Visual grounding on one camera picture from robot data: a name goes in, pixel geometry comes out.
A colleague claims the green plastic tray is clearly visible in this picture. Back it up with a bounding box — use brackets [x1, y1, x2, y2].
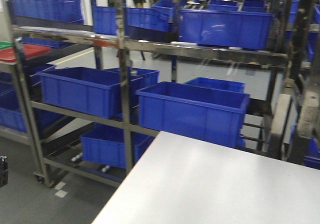
[0, 40, 12, 50]

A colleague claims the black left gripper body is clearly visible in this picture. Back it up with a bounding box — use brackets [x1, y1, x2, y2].
[0, 155, 9, 187]

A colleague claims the left steel shelf beam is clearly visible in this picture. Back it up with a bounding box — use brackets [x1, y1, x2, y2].
[13, 26, 288, 68]

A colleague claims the blue bin lower left front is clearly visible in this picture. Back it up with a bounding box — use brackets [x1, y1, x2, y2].
[136, 81, 250, 148]

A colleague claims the blue bin upper left shelf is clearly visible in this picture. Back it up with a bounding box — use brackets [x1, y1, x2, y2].
[179, 9, 274, 50]

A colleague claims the red plastic tray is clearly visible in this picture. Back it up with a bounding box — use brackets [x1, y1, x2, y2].
[0, 43, 52, 63]

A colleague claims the blue bin behind lower left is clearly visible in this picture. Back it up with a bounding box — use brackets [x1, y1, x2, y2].
[184, 77, 245, 93]

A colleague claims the blue bin far upper left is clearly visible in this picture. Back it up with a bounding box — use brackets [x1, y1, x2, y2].
[126, 7, 172, 32]

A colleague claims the blue bin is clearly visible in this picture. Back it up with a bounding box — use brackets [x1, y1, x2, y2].
[136, 81, 250, 148]
[126, 7, 172, 32]
[184, 77, 245, 93]

